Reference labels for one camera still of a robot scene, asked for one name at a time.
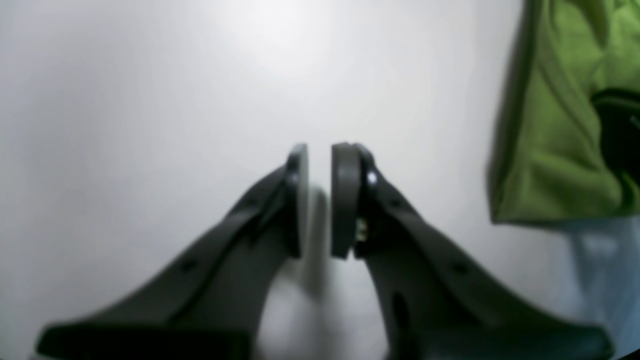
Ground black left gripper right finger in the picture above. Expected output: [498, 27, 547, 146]
[331, 143, 614, 360]

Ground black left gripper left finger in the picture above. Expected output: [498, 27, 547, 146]
[35, 144, 309, 360]

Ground green T-shirt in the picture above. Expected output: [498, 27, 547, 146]
[489, 0, 639, 224]

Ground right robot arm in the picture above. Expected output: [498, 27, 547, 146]
[590, 88, 640, 183]

